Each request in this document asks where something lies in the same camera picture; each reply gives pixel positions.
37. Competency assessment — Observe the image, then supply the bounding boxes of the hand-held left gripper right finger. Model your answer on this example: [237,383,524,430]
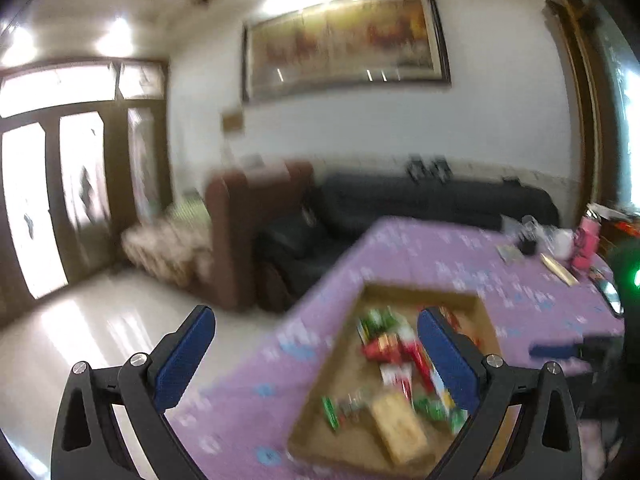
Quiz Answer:
[417,306,583,480]

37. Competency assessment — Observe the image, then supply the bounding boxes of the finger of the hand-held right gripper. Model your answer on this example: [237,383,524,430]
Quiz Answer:
[529,337,601,362]

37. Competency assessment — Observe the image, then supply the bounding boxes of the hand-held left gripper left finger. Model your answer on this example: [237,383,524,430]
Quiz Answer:
[50,304,217,480]

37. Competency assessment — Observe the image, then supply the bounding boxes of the large green pea packet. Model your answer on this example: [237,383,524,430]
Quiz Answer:
[412,394,471,436]

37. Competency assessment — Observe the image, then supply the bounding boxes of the white red-label snack packet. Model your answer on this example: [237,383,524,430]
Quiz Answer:
[380,362,416,403]

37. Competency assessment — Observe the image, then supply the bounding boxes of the red gold-label snack packet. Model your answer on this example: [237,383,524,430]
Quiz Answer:
[362,332,408,365]

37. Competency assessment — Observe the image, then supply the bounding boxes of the clear-wrapped cake packet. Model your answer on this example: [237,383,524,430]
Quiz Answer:
[369,391,431,466]

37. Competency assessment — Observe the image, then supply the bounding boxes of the white red green snack packet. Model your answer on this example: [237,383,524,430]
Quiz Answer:
[356,307,401,338]

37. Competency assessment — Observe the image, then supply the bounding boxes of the shallow cardboard box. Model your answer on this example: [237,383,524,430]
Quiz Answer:
[287,282,503,478]

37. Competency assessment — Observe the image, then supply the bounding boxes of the small green pea packet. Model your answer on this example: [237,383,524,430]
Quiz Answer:
[321,395,351,432]

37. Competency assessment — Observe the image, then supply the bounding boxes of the black phone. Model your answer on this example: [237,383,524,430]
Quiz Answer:
[597,280,623,318]

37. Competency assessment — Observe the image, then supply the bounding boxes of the yellow flat packet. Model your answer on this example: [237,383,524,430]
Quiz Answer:
[541,253,581,286]

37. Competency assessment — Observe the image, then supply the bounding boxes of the purple floral tablecloth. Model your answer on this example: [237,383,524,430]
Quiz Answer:
[165,215,628,480]

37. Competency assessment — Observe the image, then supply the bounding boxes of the white cup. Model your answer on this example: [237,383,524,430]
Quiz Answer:
[550,229,576,261]

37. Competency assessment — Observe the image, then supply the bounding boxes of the pink bottle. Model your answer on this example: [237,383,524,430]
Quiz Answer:
[572,215,601,271]

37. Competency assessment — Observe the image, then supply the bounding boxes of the patterned seat cushion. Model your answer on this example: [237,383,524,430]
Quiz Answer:
[121,195,217,292]

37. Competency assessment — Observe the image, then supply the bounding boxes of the brown sofa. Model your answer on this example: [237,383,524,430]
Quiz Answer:
[205,160,317,312]

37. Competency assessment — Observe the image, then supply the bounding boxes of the black sofa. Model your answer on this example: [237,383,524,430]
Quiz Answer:
[255,172,561,311]

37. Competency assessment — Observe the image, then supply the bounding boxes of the wooden glass-paned doors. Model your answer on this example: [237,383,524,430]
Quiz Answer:
[0,59,173,306]

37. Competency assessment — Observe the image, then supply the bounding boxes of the wooden door frame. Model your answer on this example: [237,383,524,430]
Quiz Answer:
[544,0,608,211]

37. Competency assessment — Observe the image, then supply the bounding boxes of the framed wall painting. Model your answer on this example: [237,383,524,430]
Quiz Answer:
[241,0,452,107]

